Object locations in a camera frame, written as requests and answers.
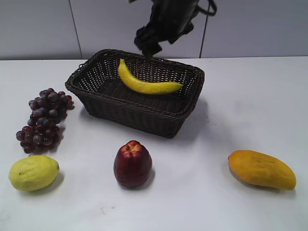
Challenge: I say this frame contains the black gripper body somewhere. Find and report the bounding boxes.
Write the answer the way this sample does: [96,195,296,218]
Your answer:
[134,0,199,53]

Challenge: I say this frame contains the yellow banana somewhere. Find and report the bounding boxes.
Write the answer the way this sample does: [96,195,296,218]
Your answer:
[118,59,183,95]

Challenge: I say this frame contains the black woven basket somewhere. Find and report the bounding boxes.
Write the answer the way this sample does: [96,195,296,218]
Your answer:
[65,49,205,138]

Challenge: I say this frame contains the purple grape bunch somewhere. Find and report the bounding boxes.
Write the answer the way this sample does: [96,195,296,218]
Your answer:
[16,88,75,154]

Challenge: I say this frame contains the red apple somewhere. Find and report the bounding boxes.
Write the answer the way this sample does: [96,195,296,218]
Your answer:
[114,140,153,188]

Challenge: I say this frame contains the orange mango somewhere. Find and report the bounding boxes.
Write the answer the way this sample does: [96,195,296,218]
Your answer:
[228,150,296,190]

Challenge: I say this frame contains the yellow lemon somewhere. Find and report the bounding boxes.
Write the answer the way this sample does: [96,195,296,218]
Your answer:
[9,155,60,191]

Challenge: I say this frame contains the black cable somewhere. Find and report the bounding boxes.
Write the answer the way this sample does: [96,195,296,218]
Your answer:
[196,0,218,17]

